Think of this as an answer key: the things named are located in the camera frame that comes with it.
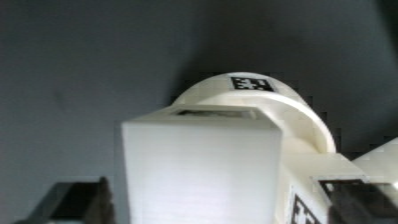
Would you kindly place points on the white stool leg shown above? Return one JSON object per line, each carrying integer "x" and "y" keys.
{"x": 379, "y": 163}
{"x": 311, "y": 173}
{"x": 201, "y": 157}

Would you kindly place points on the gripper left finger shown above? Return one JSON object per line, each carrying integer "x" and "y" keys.
{"x": 75, "y": 204}

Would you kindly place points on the white round stool seat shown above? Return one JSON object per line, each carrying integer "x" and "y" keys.
{"x": 245, "y": 89}

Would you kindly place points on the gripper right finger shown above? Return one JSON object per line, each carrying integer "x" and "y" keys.
{"x": 363, "y": 202}

